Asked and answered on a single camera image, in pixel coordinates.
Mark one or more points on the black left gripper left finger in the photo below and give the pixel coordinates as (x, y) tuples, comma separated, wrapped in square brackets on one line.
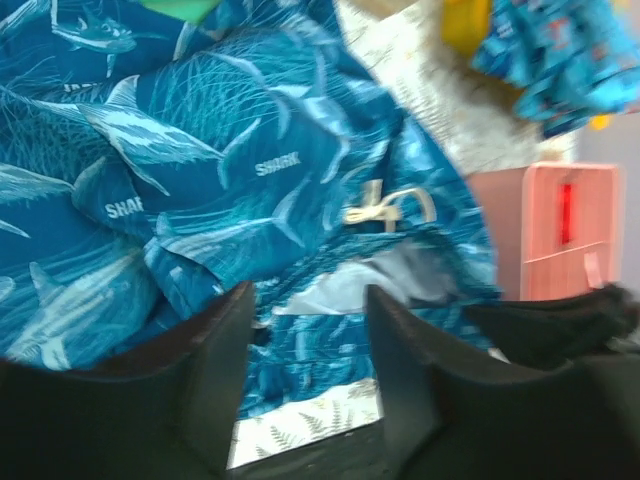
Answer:
[(165, 409)]

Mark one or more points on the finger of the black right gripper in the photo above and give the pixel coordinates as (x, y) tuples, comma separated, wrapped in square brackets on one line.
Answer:
[(603, 321)]

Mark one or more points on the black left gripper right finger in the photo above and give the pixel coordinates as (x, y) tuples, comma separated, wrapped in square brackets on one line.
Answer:
[(452, 411)]

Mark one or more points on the dark blue shark shorts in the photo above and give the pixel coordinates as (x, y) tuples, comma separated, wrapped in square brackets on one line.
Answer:
[(149, 165)]

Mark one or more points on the light blue patterned shorts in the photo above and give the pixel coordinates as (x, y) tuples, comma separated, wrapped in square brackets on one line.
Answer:
[(571, 61)]

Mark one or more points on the pink divided tray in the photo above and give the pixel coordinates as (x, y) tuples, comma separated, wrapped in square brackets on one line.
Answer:
[(555, 227)]

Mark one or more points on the red rolled cloth rear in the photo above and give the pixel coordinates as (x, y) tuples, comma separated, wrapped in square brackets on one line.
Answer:
[(565, 213)]

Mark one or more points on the yellow plastic bin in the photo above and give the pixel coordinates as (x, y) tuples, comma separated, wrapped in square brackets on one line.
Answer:
[(465, 25)]

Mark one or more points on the green folded cloth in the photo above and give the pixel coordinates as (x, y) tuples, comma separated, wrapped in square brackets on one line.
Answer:
[(192, 11)]

